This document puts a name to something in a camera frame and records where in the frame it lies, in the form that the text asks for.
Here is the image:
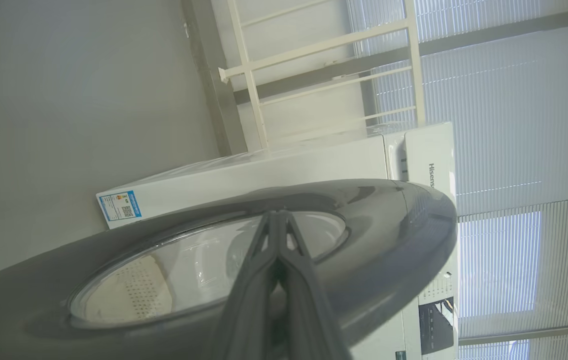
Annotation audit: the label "white window blinds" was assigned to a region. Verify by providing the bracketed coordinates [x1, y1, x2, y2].
[348, 0, 568, 360]

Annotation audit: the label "dark round washing machine door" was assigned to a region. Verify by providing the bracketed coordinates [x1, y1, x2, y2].
[0, 178, 460, 360]

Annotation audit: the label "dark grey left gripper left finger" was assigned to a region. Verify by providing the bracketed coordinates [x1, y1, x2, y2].
[210, 210, 280, 360]

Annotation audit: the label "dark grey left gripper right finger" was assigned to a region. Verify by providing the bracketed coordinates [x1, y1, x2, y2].
[279, 210, 354, 360]

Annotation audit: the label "white metal railing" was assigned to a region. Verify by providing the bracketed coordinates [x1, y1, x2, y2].
[218, 0, 427, 151]

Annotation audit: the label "blue energy label sticker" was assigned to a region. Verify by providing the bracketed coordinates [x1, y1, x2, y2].
[97, 189, 143, 224]

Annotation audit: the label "cream perforated laundry basket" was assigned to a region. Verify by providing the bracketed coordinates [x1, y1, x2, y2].
[81, 255, 176, 324]

